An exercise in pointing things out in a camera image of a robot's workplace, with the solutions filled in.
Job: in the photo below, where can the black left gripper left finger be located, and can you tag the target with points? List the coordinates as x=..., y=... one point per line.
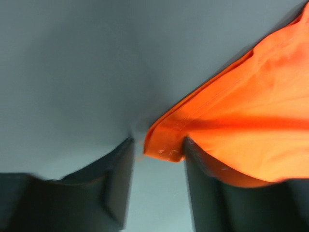
x=91, y=199

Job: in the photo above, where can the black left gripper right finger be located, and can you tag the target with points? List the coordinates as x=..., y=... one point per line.
x=225, y=200

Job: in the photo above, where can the orange t shirt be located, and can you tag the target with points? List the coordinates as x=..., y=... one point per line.
x=252, y=119

